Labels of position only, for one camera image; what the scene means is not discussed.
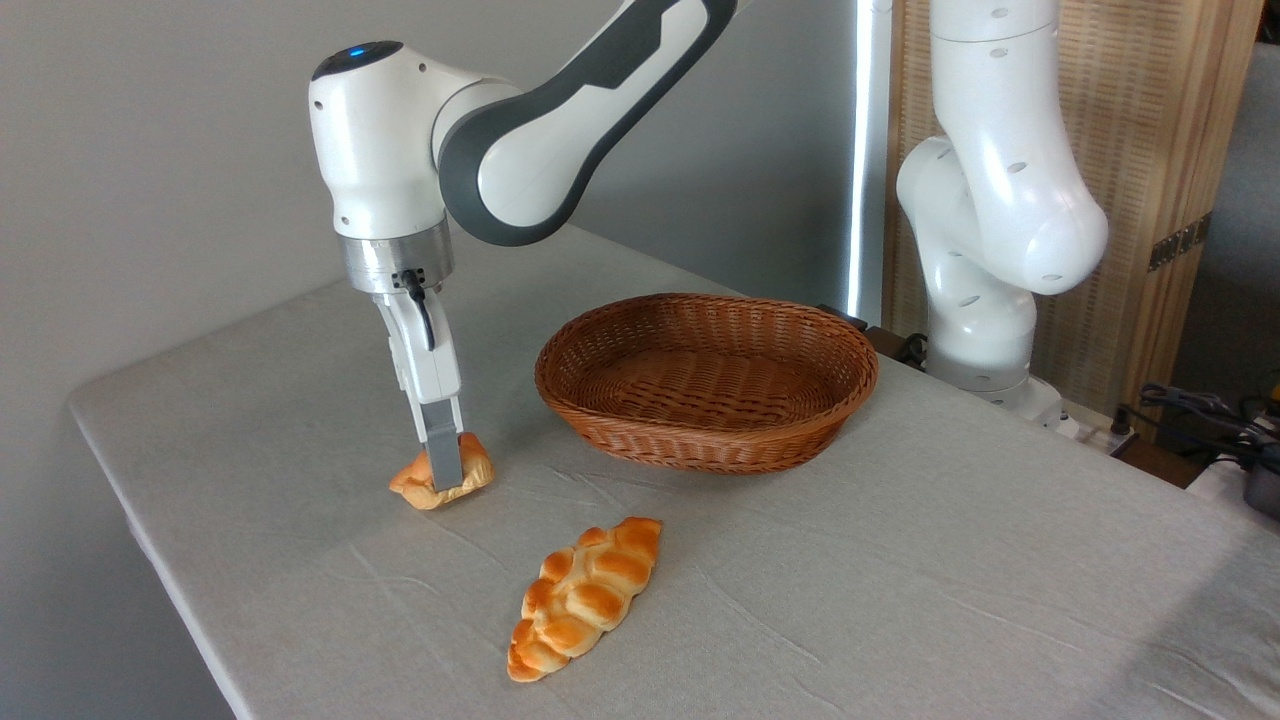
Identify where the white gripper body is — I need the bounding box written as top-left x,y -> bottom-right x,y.
374,284 -> 465,409

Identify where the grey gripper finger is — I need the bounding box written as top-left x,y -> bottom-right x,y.
414,396 -> 467,492

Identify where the small round knotted bread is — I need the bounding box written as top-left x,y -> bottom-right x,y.
389,432 -> 496,511

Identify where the long braided bread loaf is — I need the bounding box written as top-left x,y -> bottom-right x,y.
506,516 -> 664,684

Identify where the brown wicker basket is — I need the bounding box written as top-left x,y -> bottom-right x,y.
534,292 -> 880,475

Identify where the black table clamp block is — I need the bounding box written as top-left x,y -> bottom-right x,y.
815,303 -> 931,369

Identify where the grey tablecloth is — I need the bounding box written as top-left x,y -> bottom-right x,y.
68,225 -> 1280,720

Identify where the metal screen hinge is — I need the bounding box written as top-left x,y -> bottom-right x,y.
1147,212 -> 1213,273

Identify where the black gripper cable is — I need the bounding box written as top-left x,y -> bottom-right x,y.
393,268 -> 438,352

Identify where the black cable bundle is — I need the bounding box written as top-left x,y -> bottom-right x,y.
1113,383 -> 1280,471

